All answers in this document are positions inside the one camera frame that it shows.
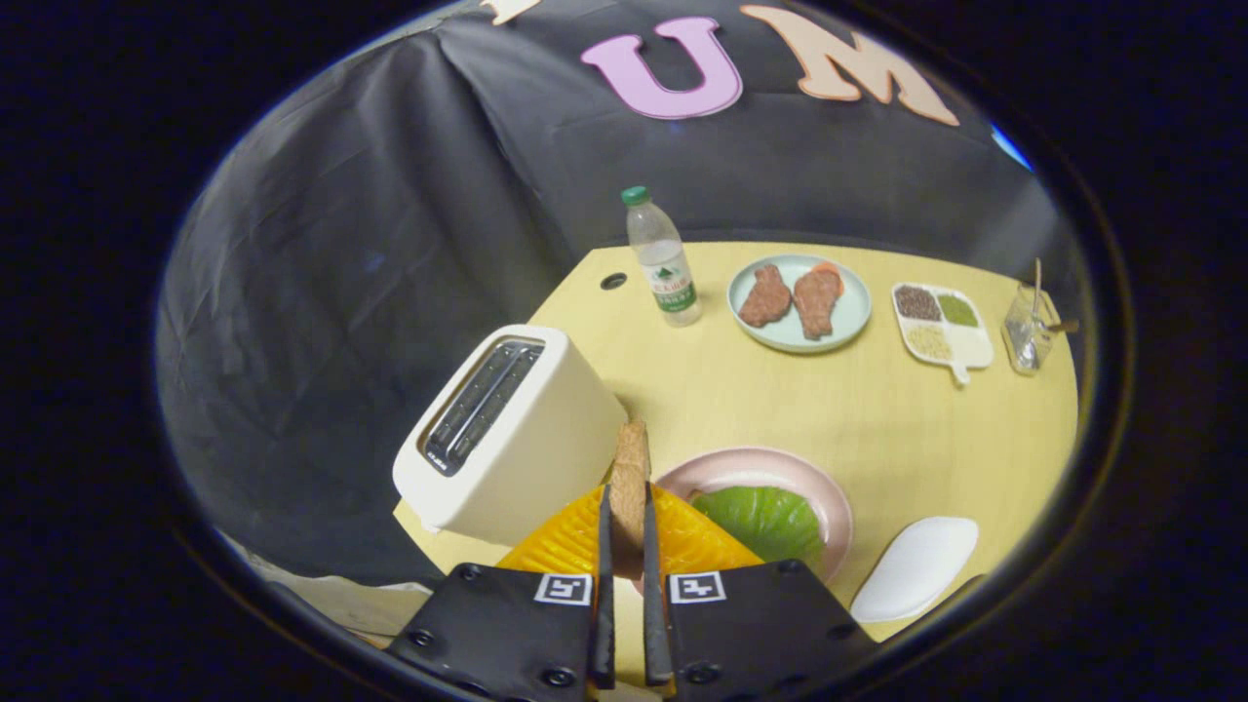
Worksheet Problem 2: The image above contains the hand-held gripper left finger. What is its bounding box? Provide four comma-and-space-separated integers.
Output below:
385, 483, 617, 702

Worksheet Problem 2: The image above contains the clear green-capped water bottle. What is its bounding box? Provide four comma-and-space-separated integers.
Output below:
621, 185, 703, 328

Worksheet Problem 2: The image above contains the green lettuce leaf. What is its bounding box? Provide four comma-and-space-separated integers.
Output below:
690, 486, 826, 566

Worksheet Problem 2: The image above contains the white divided grain dish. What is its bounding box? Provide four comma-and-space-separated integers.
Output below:
891, 282, 995, 387

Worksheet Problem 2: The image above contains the person's beige clothing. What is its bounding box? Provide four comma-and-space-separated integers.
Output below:
219, 531, 435, 649

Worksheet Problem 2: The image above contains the small clear glass jar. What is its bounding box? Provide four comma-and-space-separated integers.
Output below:
1002, 285, 1059, 377

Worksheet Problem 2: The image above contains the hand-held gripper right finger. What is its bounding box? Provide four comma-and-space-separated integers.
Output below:
642, 483, 878, 702

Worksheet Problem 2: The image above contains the black backdrop cloth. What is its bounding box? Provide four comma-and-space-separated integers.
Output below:
156, 0, 1088, 586

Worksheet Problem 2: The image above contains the cream white toaster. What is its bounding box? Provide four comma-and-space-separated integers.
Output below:
392, 324, 630, 547

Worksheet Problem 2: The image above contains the small wooden spoon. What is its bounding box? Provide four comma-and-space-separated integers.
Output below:
1032, 258, 1081, 337

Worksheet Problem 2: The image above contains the brown meat patty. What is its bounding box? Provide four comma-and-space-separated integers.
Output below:
793, 268, 843, 340
737, 264, 794, 329

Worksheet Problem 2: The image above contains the pink plate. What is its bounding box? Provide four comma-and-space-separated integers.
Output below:
651, 447, 856, 586

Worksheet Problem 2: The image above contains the toasted bread slice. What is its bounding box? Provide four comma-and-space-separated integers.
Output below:
608, 419, 652, 581

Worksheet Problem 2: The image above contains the pale teal plate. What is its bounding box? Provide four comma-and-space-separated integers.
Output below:
727, 254, 873, 354

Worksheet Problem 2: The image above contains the white oval plate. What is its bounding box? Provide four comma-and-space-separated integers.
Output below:
850, 516, 980, 625

